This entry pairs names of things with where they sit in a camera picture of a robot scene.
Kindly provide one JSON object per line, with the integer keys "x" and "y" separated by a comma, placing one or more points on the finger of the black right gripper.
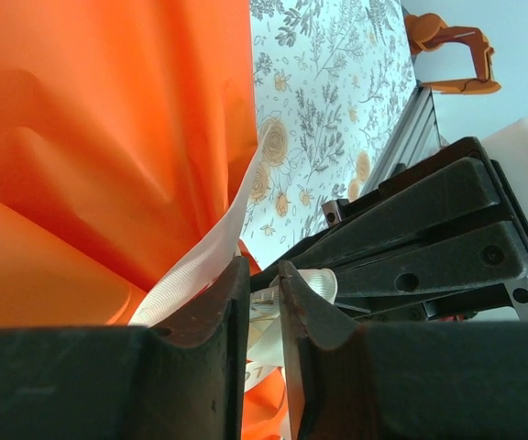
{"x": 452, "y": 261}
{"x": 429, "y": 206}

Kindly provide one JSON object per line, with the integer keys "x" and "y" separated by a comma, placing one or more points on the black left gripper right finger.
{"x": 429, "y": 385}

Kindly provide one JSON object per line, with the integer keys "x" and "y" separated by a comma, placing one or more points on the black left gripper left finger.
{"x": 108, "y": 385}

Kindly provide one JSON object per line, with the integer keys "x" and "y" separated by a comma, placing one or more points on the cream satin ribbon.
{"x": 200, "y": 266}

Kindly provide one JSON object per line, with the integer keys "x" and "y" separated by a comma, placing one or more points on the orange wrapping paper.
{"x": 108, "y": 137}

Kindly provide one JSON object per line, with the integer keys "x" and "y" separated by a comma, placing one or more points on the white floral print tablecloth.
{"x": 328, "y": 114}

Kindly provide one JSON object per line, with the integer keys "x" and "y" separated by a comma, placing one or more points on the narrow aluminium frame rail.
{"x": 415, "y": 133}

